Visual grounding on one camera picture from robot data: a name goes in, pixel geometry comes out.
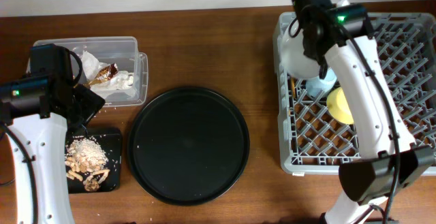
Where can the wooden chopstick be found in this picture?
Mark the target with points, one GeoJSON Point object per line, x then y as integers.
{"type": "Point", "coordinates": [293, 87]}

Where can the grey plate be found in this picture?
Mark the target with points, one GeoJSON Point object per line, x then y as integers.
{"type": "Point", "coordinates": [293, 60]}

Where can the round black serving tray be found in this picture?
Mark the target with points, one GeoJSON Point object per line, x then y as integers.
{"type": "Point", "coordinates": [188, 146]}

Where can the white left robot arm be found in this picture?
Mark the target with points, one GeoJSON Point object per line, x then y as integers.
{"type": "Point", "coordinates": [37, 111]}

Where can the food scraps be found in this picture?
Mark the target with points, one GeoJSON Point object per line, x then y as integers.
{"type": "Point", "coordinates": [86, 163]}

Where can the gold snack wrapper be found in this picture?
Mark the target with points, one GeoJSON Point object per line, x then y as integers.
{"type": "Point", "coordinates": [104, 75]}

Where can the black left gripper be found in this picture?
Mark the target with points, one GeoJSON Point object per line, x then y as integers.
{"type": "Point", "coordinates": [91, 103]}

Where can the black rectangular tray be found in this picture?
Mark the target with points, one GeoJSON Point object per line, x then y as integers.
{"type": "Point", "coordinates": [110, 139]}

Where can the grey dishwasher rack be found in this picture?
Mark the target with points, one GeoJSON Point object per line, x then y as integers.
{"type": "Point", "coordinates": [313, 142]}

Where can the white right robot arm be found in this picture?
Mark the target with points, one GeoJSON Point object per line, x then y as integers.
{"type": "Point", "coordinates": [342, 38]}

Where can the yellow bowl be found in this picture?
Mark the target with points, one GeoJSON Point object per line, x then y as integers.
{"type": "Point", "coordinates": [338, 107]}

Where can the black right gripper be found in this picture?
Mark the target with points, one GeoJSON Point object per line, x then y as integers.
{"type": "Point", "coordinates": [321, 65]}

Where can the blue cup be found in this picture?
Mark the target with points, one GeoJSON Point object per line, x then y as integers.
{"type": "Point", "coordinates": [315, 86]}

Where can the clear plastic waste bin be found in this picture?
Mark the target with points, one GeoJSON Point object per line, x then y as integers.
{"type": "Point", "coordinates": [120, 50]}

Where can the white tissue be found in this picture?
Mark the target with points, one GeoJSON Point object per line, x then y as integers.
{"type": "Point", "coordinates": [122, 81]}

